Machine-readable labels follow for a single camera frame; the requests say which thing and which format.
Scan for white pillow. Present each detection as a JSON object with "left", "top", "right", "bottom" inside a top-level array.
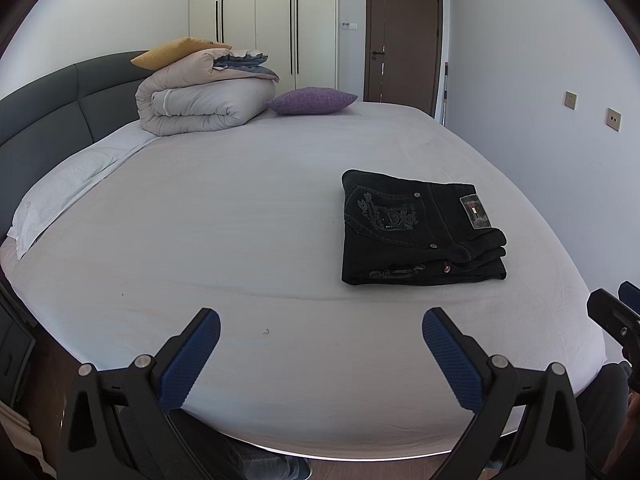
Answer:
[{"left": 6, "top": 132, "right": 161, "bottom": 261}]

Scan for person's leg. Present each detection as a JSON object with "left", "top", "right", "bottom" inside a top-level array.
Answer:
[{"left": 575, "top": 362, "right": 631, "bottom": 480}]

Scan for white bed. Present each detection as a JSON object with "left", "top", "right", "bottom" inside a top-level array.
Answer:
[{"left": 0, "top": 101, "right": 608, "bottom": 461}]

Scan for yellow pillow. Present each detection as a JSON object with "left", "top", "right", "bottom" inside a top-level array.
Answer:
[{"left": 131, "top": 37, "right": 233, "bottom": 71}]

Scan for brown door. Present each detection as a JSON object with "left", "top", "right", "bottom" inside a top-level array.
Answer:
[{"left": 363, "top": 0, "right": 444, "bottom": 119}]

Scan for cream wardrobe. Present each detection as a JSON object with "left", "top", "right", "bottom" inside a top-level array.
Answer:
[{"left": 189, "top": 0, "right": 338, "bottom": 92}]

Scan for beige cloth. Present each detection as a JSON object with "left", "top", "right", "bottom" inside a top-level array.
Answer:
[{"left": 0, "top": 402, "right": 38, "bottom": 461}]

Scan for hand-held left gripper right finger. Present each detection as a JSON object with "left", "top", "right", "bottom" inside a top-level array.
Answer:
[{"left": 421, "top": 307, "right": 593, "bottom": 480}]

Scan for blue-grey cloth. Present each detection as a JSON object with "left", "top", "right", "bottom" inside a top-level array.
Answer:
[{"left": 212, "top": 53, "right": 277, "bottom": 77}]

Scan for dark nightstand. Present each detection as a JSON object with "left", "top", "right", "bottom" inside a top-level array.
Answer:
[{"left": 0, "top": 305, "right": 38, "bottom": 406}]

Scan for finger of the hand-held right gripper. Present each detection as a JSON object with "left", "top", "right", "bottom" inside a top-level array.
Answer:
[
  {"left": 586, "top": 287, "right": 640, "bottom": 356},
  {"left": 618, "top": 280, "right": 640, "bottom": 313}
]

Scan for black pants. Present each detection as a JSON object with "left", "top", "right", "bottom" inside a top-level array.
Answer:
[{"left": 341, "top": 169, "right": 508, "bottom": 287}]

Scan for folded beige duvet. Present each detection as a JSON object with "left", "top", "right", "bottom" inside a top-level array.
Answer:
[{"left": 136, "top": 49, "right": 281, "bottom": 137}]

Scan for grey headboard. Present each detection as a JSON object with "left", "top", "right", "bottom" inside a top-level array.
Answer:
[{"left": 0, "top": 51, "right": 153, "bottom": 241}]

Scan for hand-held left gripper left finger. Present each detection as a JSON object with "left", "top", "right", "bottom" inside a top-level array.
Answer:
[{"left": 57, "top": 307, "right": 222, "bottom": 480}]

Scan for purple pillow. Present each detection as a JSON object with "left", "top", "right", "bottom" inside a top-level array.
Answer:
[{"left": 266, "top": 87, "right": 359, "bottom": 116}]

